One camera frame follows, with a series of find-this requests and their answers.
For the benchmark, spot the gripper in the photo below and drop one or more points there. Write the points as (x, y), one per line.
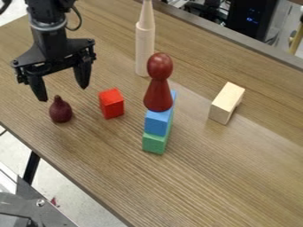
(51, 50)

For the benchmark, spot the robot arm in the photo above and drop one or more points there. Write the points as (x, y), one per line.
(46, 13)

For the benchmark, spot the red cube block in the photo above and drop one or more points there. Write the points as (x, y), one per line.
(111, 103)

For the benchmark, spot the blue rectangular block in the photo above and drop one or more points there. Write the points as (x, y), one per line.
(160, 118)

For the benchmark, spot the green rectangular block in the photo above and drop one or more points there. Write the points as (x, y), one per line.
(156, 142)

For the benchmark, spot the cream rectangular block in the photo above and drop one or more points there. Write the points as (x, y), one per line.
(226, 103)

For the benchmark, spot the dark red round toy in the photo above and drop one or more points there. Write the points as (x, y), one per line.
(60, 111)

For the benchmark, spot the red wooden pawn toy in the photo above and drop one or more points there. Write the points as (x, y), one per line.
(158, 85)

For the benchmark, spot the cream wooden cone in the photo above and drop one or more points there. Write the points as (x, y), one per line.
(146, 14)

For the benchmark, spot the black computer tower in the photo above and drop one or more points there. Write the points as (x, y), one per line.
(252, 17)

